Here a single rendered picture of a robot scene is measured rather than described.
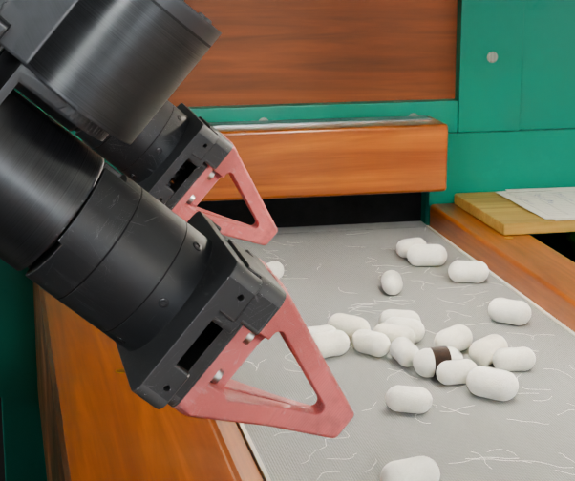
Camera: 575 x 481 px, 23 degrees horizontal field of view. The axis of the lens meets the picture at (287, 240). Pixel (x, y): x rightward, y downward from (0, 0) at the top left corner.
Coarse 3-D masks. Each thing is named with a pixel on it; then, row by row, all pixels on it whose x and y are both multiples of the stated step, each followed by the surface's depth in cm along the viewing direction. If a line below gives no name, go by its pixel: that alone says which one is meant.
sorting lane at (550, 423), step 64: (320, 256) 137; (384, 256) 137; (448, 256) 137; (320, 320) 116; (448, 320) 116; (256, 384) 100; (384, 384) 100; (256, 448) 89; (320, 448) 89; (384, 448) 89; (448, 448) 89; (512, 448) 89
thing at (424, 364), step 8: (424, 352) 101; (432, 352) 101; (456, 352) 101; (416, 360) 101; (424, 360) 101; (432, 360) 101; (416, 368) 101; (424, 368) 101; (432, 368) 101; (424, 376) 101; (432, 376) 101
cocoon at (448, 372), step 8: (456, 360) 100; (464, 360) 100; (440, 368) 100; (448, 368) 99; (456, 368) 99; (464, 368) 100; (440, 376) 100; (448, 376) 99; (456, 376) 99; (464, 376) 100; (448, 384) 100; (456, 384) 100
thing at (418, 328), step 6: (390, 318) 110; (396, 318) 110; (402, 318) 110; (408, 318) 110; (402, 324) 109; (408, 324) 109; (414, 324) 109; (420, 324) 109; (414, 330) 109; (420, 330) 109; (420, 336) 109
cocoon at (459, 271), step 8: (456, 264) 126; (464, 264) 126; (472, 264) 126; (480, 264) 126; (448, 272) 127; (456, 272) 126; (464, 272) 126; (472, 272) 126; (480, 272) 126; (488, 272) 127; (456, 280) 126; (464, 280) 126; (472, 280) 126; (480, 280) 126
